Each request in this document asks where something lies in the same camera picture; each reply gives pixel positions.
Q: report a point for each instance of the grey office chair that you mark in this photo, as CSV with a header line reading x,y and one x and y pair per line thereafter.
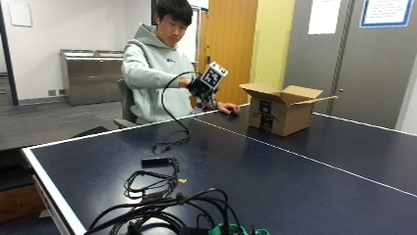
x,y
127,104

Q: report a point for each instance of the blue framed notice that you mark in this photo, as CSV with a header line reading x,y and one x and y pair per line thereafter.
x,y
385,12

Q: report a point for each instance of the white marker cube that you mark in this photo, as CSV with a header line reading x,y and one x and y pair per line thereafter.
x,y
214,75

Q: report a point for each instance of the stainless steel waste bin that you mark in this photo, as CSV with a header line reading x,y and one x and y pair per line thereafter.
x,y
91,78

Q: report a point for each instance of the wall power outlet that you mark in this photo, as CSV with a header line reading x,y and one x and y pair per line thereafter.
x,y
52,92

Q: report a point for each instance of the small orange scrap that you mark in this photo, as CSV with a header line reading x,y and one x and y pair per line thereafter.
x,y
183,180

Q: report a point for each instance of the open cardboard box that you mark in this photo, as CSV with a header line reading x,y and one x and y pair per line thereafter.
x,y
283,114

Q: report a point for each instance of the wooden door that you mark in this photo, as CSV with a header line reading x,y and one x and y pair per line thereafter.
x,y
229,42

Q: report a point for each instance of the green plastic clamp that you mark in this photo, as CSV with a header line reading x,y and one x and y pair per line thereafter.
x,y
229,230

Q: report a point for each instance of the wooden side cabinet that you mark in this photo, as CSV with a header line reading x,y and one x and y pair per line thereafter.
x,y
18,202

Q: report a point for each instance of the the person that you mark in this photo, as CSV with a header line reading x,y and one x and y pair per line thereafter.
x,y
152,68

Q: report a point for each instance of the white paper sheet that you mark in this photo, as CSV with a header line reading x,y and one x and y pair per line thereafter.
x,y
324,16

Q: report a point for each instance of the small blue usb hub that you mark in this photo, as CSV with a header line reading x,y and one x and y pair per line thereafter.
x,y
155,161

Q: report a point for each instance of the white wall board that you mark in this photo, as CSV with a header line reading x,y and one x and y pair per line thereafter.
x,y
20,13

